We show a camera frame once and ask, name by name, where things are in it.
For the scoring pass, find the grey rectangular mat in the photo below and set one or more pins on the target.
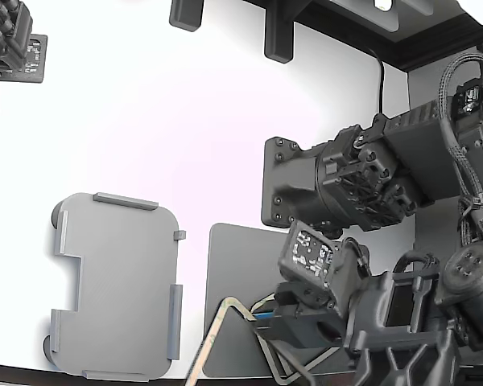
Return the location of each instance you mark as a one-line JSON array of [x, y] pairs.
[[233, 261]]

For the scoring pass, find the short black post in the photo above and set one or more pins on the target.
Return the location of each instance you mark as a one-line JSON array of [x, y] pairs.
[[185, 14]]

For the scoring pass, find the black enclosure frame rail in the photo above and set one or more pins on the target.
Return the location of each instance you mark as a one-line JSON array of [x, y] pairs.
[[426, 48]]

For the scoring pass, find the pale rectangular frame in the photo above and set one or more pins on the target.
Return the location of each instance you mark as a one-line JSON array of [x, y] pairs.
[[208, 342], [270, 358]]

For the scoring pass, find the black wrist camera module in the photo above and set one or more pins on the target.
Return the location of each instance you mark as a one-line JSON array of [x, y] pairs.
[[310, 253]]

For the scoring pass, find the long black post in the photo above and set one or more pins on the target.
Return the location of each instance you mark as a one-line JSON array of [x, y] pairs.
[[278, 32]]

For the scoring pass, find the grey plastic frame holder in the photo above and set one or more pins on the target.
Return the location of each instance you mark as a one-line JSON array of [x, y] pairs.
[[116, 281]]

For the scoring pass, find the dark grey six-joint robot arm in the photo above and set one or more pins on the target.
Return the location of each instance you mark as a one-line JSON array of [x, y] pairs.
[[418, 136]]

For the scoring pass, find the black circuit board plate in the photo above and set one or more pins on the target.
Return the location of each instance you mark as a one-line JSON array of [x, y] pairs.
[[37, 60]]

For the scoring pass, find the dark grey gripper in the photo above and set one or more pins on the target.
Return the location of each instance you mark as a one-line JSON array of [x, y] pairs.
[[358, 305]]

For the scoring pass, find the white ceiling light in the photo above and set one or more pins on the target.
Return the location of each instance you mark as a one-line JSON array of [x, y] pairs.
[[382, 4]]

